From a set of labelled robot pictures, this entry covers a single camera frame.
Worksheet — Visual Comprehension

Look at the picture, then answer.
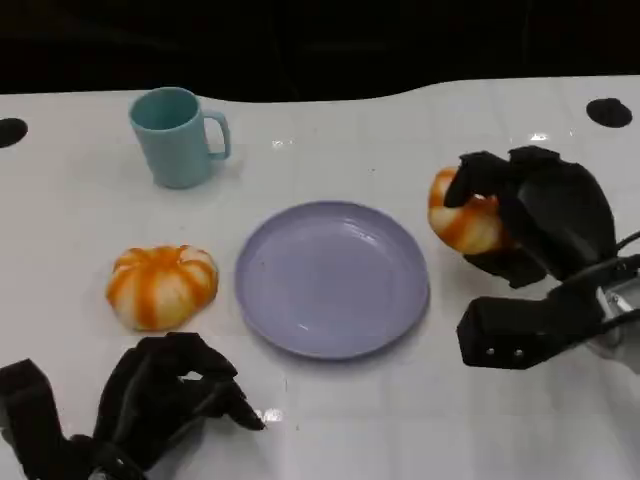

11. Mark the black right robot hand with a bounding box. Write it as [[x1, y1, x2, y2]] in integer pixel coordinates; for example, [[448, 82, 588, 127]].
[[443, 145, 617, 290]]

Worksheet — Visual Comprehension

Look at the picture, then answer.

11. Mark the lilac plate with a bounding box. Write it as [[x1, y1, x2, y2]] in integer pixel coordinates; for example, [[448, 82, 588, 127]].
[[234, 200, 431, 361]]

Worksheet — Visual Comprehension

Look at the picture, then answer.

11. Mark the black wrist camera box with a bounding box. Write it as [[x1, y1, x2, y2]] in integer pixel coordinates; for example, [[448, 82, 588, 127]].
[[0, 358, 69, 480], [455, 279, 607, 372]]

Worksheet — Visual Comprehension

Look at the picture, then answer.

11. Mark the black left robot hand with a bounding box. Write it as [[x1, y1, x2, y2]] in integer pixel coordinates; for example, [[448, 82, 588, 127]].
[[92, 332, 266, 472]]

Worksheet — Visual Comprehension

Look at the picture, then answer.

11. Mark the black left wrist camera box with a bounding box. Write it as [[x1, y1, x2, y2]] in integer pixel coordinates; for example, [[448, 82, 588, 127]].
[[0, 358, 69, 480]]

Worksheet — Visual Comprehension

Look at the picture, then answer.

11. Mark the orange and white bread roll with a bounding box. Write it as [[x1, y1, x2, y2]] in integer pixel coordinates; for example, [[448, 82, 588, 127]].
[[427, 168, 521, 254], [104, 244, 220, 333]]

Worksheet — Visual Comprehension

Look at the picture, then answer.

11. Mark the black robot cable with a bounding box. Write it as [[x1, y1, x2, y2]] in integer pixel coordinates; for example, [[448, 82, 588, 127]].
[[574, 307, 640, 347], [562, 253, 640, 289]]

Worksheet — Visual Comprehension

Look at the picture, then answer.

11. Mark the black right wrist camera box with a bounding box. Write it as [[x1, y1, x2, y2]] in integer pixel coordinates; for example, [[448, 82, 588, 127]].
[[455, 279, 607, 372]]

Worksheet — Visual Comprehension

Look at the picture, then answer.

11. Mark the pale green mug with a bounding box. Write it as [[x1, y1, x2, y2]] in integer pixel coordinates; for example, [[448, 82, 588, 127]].
[[128, 86, 232, 190]]

